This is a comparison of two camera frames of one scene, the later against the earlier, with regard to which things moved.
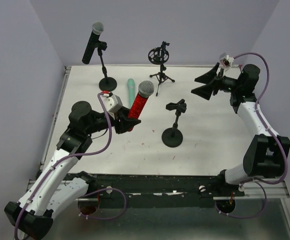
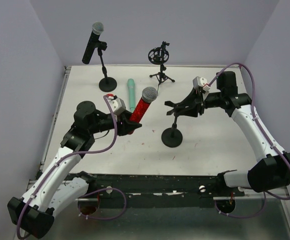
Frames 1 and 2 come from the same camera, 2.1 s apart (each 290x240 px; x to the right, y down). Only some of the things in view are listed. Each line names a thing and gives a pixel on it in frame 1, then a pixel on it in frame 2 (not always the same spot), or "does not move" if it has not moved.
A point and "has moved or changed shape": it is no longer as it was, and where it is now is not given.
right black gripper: (218, 81) to (197, 105)
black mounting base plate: (156, 191) does not move
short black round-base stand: (107, 83) does not move
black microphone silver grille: (97, 29) does not move
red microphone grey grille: (146, 89) has moved or changed shape
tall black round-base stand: (172, 137) does not move
